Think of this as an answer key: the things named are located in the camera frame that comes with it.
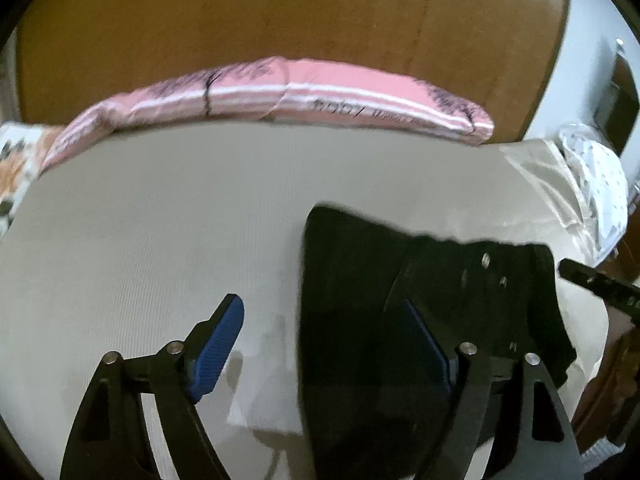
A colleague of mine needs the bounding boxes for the black pants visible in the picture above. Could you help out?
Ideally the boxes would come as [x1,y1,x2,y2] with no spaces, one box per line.
[299,205,577,479]

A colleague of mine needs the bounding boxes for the white dotted cloth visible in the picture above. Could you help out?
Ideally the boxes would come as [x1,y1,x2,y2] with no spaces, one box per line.
[558,124,628,266]

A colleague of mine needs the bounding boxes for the white floral pillow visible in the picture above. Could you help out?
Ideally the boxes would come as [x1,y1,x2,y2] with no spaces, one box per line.
[0,122,63,235]

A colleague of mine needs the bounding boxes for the pink striped long pillow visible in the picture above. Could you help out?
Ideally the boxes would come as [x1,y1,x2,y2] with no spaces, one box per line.
[41,56,495,170]

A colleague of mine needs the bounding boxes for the brown wooden headboard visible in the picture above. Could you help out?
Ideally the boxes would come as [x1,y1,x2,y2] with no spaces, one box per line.
[17,0,570,143]

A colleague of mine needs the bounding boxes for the white cabinet with handle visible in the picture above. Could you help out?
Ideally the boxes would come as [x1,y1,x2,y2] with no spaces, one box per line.
[519,0,640,162]

